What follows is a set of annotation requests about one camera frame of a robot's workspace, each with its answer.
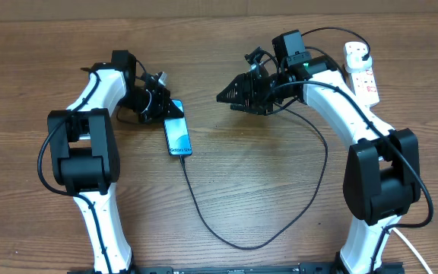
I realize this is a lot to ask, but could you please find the white charger plug adapter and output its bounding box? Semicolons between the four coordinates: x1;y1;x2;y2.
345;52;373;73

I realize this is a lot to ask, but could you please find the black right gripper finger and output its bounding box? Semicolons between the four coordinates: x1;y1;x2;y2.
230;104;267;115
216;74;252;105

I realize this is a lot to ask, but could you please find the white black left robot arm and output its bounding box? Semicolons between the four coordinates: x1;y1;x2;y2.
37;50;185;273

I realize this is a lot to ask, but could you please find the black USB charging cable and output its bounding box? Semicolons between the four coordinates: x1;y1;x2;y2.
179;27;372;251

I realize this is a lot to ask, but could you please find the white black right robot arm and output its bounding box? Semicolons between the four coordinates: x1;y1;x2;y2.
216;30;427;273

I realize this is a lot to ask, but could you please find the blue Galaxy smartphone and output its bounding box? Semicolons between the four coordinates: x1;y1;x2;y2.
163;116;192;156

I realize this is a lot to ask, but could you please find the white power strip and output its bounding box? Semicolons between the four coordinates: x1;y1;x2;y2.
343;41;379;108

